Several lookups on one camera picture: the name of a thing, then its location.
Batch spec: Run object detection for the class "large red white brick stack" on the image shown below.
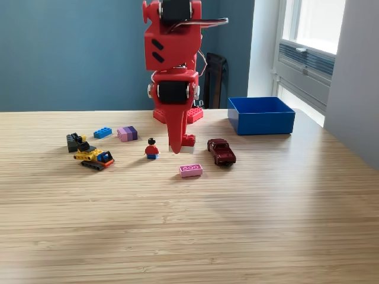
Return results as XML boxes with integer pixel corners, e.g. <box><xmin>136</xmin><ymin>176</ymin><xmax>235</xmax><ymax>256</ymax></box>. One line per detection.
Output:
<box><xmin>168</xmin><ymin>134</ymin><xmax>197</xmax><ymax>155</ymax></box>

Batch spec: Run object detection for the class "blue plastic bin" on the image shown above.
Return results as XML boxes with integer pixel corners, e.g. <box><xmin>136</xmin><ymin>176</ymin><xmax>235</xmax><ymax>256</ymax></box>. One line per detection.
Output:
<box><xmin>227</xmin><ymin>96</ymin><xmax>296</xmax><ymax>136</ymax></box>

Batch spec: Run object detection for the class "toy figure red shirt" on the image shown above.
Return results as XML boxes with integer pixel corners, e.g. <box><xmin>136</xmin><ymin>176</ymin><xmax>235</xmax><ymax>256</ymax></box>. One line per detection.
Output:
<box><xmin>144</xmin><ymin>137</ymin><xmax>161</xmax><ymax>160</ymax></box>

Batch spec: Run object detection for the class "black folded chair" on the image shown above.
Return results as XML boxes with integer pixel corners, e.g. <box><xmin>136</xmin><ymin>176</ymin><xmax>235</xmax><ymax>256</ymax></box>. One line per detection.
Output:
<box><xmin>203</xmin><ymin>52</ymin><xmax>229</xmax><ymax>109</ymax></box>

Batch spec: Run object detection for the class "pink flat brick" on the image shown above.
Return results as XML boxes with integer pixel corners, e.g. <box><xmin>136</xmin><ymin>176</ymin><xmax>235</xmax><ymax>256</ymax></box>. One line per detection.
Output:
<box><xmin>178</xmin><ymin>163</ymin><xmax>204</xmax><ymax>178</ymax></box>

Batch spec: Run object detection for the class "pink purple brick stack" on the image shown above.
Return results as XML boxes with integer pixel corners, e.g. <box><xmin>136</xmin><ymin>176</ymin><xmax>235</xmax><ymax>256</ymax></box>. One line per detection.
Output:
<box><xmin>116</xmin><ymin>125</ymin><xmax>139</xmax><ymax>143</ymax></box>

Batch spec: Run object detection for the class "dark red toy car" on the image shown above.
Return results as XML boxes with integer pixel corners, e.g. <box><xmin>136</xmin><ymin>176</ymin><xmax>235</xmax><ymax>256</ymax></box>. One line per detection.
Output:
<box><xmin>207</xmin><ymin>138</ymin><xmax>237</xmax><ymax>167</ymax></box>

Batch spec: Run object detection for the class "blue brick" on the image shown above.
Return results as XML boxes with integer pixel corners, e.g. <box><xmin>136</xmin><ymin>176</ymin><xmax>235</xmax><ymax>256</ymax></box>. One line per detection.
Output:
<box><xmin>93</xmin><ymin>127</ymin><xmax>113</xmax><ymax>140</ymax></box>

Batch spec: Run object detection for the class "yellow toy digger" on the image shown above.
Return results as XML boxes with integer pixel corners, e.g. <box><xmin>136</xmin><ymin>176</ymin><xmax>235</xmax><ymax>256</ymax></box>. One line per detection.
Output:
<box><xmin>70</xmin><ymin>132</ymin><xmax>115</xmax><ymax>172</ymax></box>

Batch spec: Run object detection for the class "dark grey brick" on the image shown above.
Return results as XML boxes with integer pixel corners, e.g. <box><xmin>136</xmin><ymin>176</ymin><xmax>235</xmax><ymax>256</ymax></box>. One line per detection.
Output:
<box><xmin>66</xmin><ymin>133</ymin><xmax>79</xmax><ymax>153</ymax></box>

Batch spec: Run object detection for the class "grey window vent grille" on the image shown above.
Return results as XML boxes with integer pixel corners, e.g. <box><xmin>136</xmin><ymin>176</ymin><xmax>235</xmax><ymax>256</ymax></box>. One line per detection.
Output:
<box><xmin>278</xmin><ymin>41</ymin><xmax>336</xmax><ymax>78</ymax></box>

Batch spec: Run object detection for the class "white window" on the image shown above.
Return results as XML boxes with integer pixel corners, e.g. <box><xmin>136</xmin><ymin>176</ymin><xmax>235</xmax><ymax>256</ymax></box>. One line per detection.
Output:
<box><xmin>274</xmin><ymin>0</ymin><xmax>347</xmax><ymax>121</ymax></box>

